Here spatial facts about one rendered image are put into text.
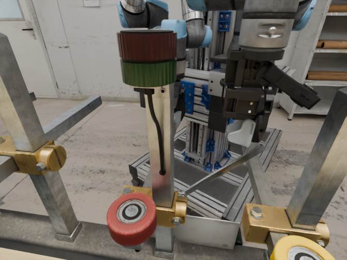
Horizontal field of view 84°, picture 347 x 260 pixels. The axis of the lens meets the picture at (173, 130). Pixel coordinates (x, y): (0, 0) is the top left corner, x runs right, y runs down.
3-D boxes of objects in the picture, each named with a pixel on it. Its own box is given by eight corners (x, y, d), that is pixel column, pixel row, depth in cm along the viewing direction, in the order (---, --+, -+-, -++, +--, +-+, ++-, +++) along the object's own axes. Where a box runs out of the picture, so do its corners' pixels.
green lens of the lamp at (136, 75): (133, 71, 25) (131, 53, 24) (179, 74, 24) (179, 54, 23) (113, 85, 20) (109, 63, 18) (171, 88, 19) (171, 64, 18)
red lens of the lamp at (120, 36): (131, 51, 23) (129, 30, 22) (179, 52, 23) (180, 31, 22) (109, 59, 18) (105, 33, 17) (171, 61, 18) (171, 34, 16)
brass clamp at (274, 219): (240, 216, 41) (245, 199, 39) (309, 225, 40) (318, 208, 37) (245, 245, 36) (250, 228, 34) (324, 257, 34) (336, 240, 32)
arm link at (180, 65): (184, 62, 58) (157, 61, 59) (184, 77, 60) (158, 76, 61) (187, 58, 64) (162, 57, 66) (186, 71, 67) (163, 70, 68)
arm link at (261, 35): (284, 19, 33) (305, 18, 26) (277, 48, 35) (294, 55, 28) (238, 19, 34) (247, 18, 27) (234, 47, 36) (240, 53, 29)
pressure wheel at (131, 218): (125, 226, 41) (117, 187, 35) (162, 232, 40) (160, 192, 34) (108, 268, 34) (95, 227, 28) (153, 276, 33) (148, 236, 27)
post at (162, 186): (160, 243, 49) (147, 28, 25) (173, 245, 48) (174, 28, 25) (157, 257, 46) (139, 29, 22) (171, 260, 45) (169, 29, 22)
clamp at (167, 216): (127, 200, 44) (125, 184, 41) (187, 208, 42) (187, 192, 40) (117, 223, 39) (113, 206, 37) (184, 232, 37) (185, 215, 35)
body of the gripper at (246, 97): (220, 106, 42) (227, 45, 36) (261, 108, 41) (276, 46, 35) (222, 121, 36) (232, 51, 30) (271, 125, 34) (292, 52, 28)
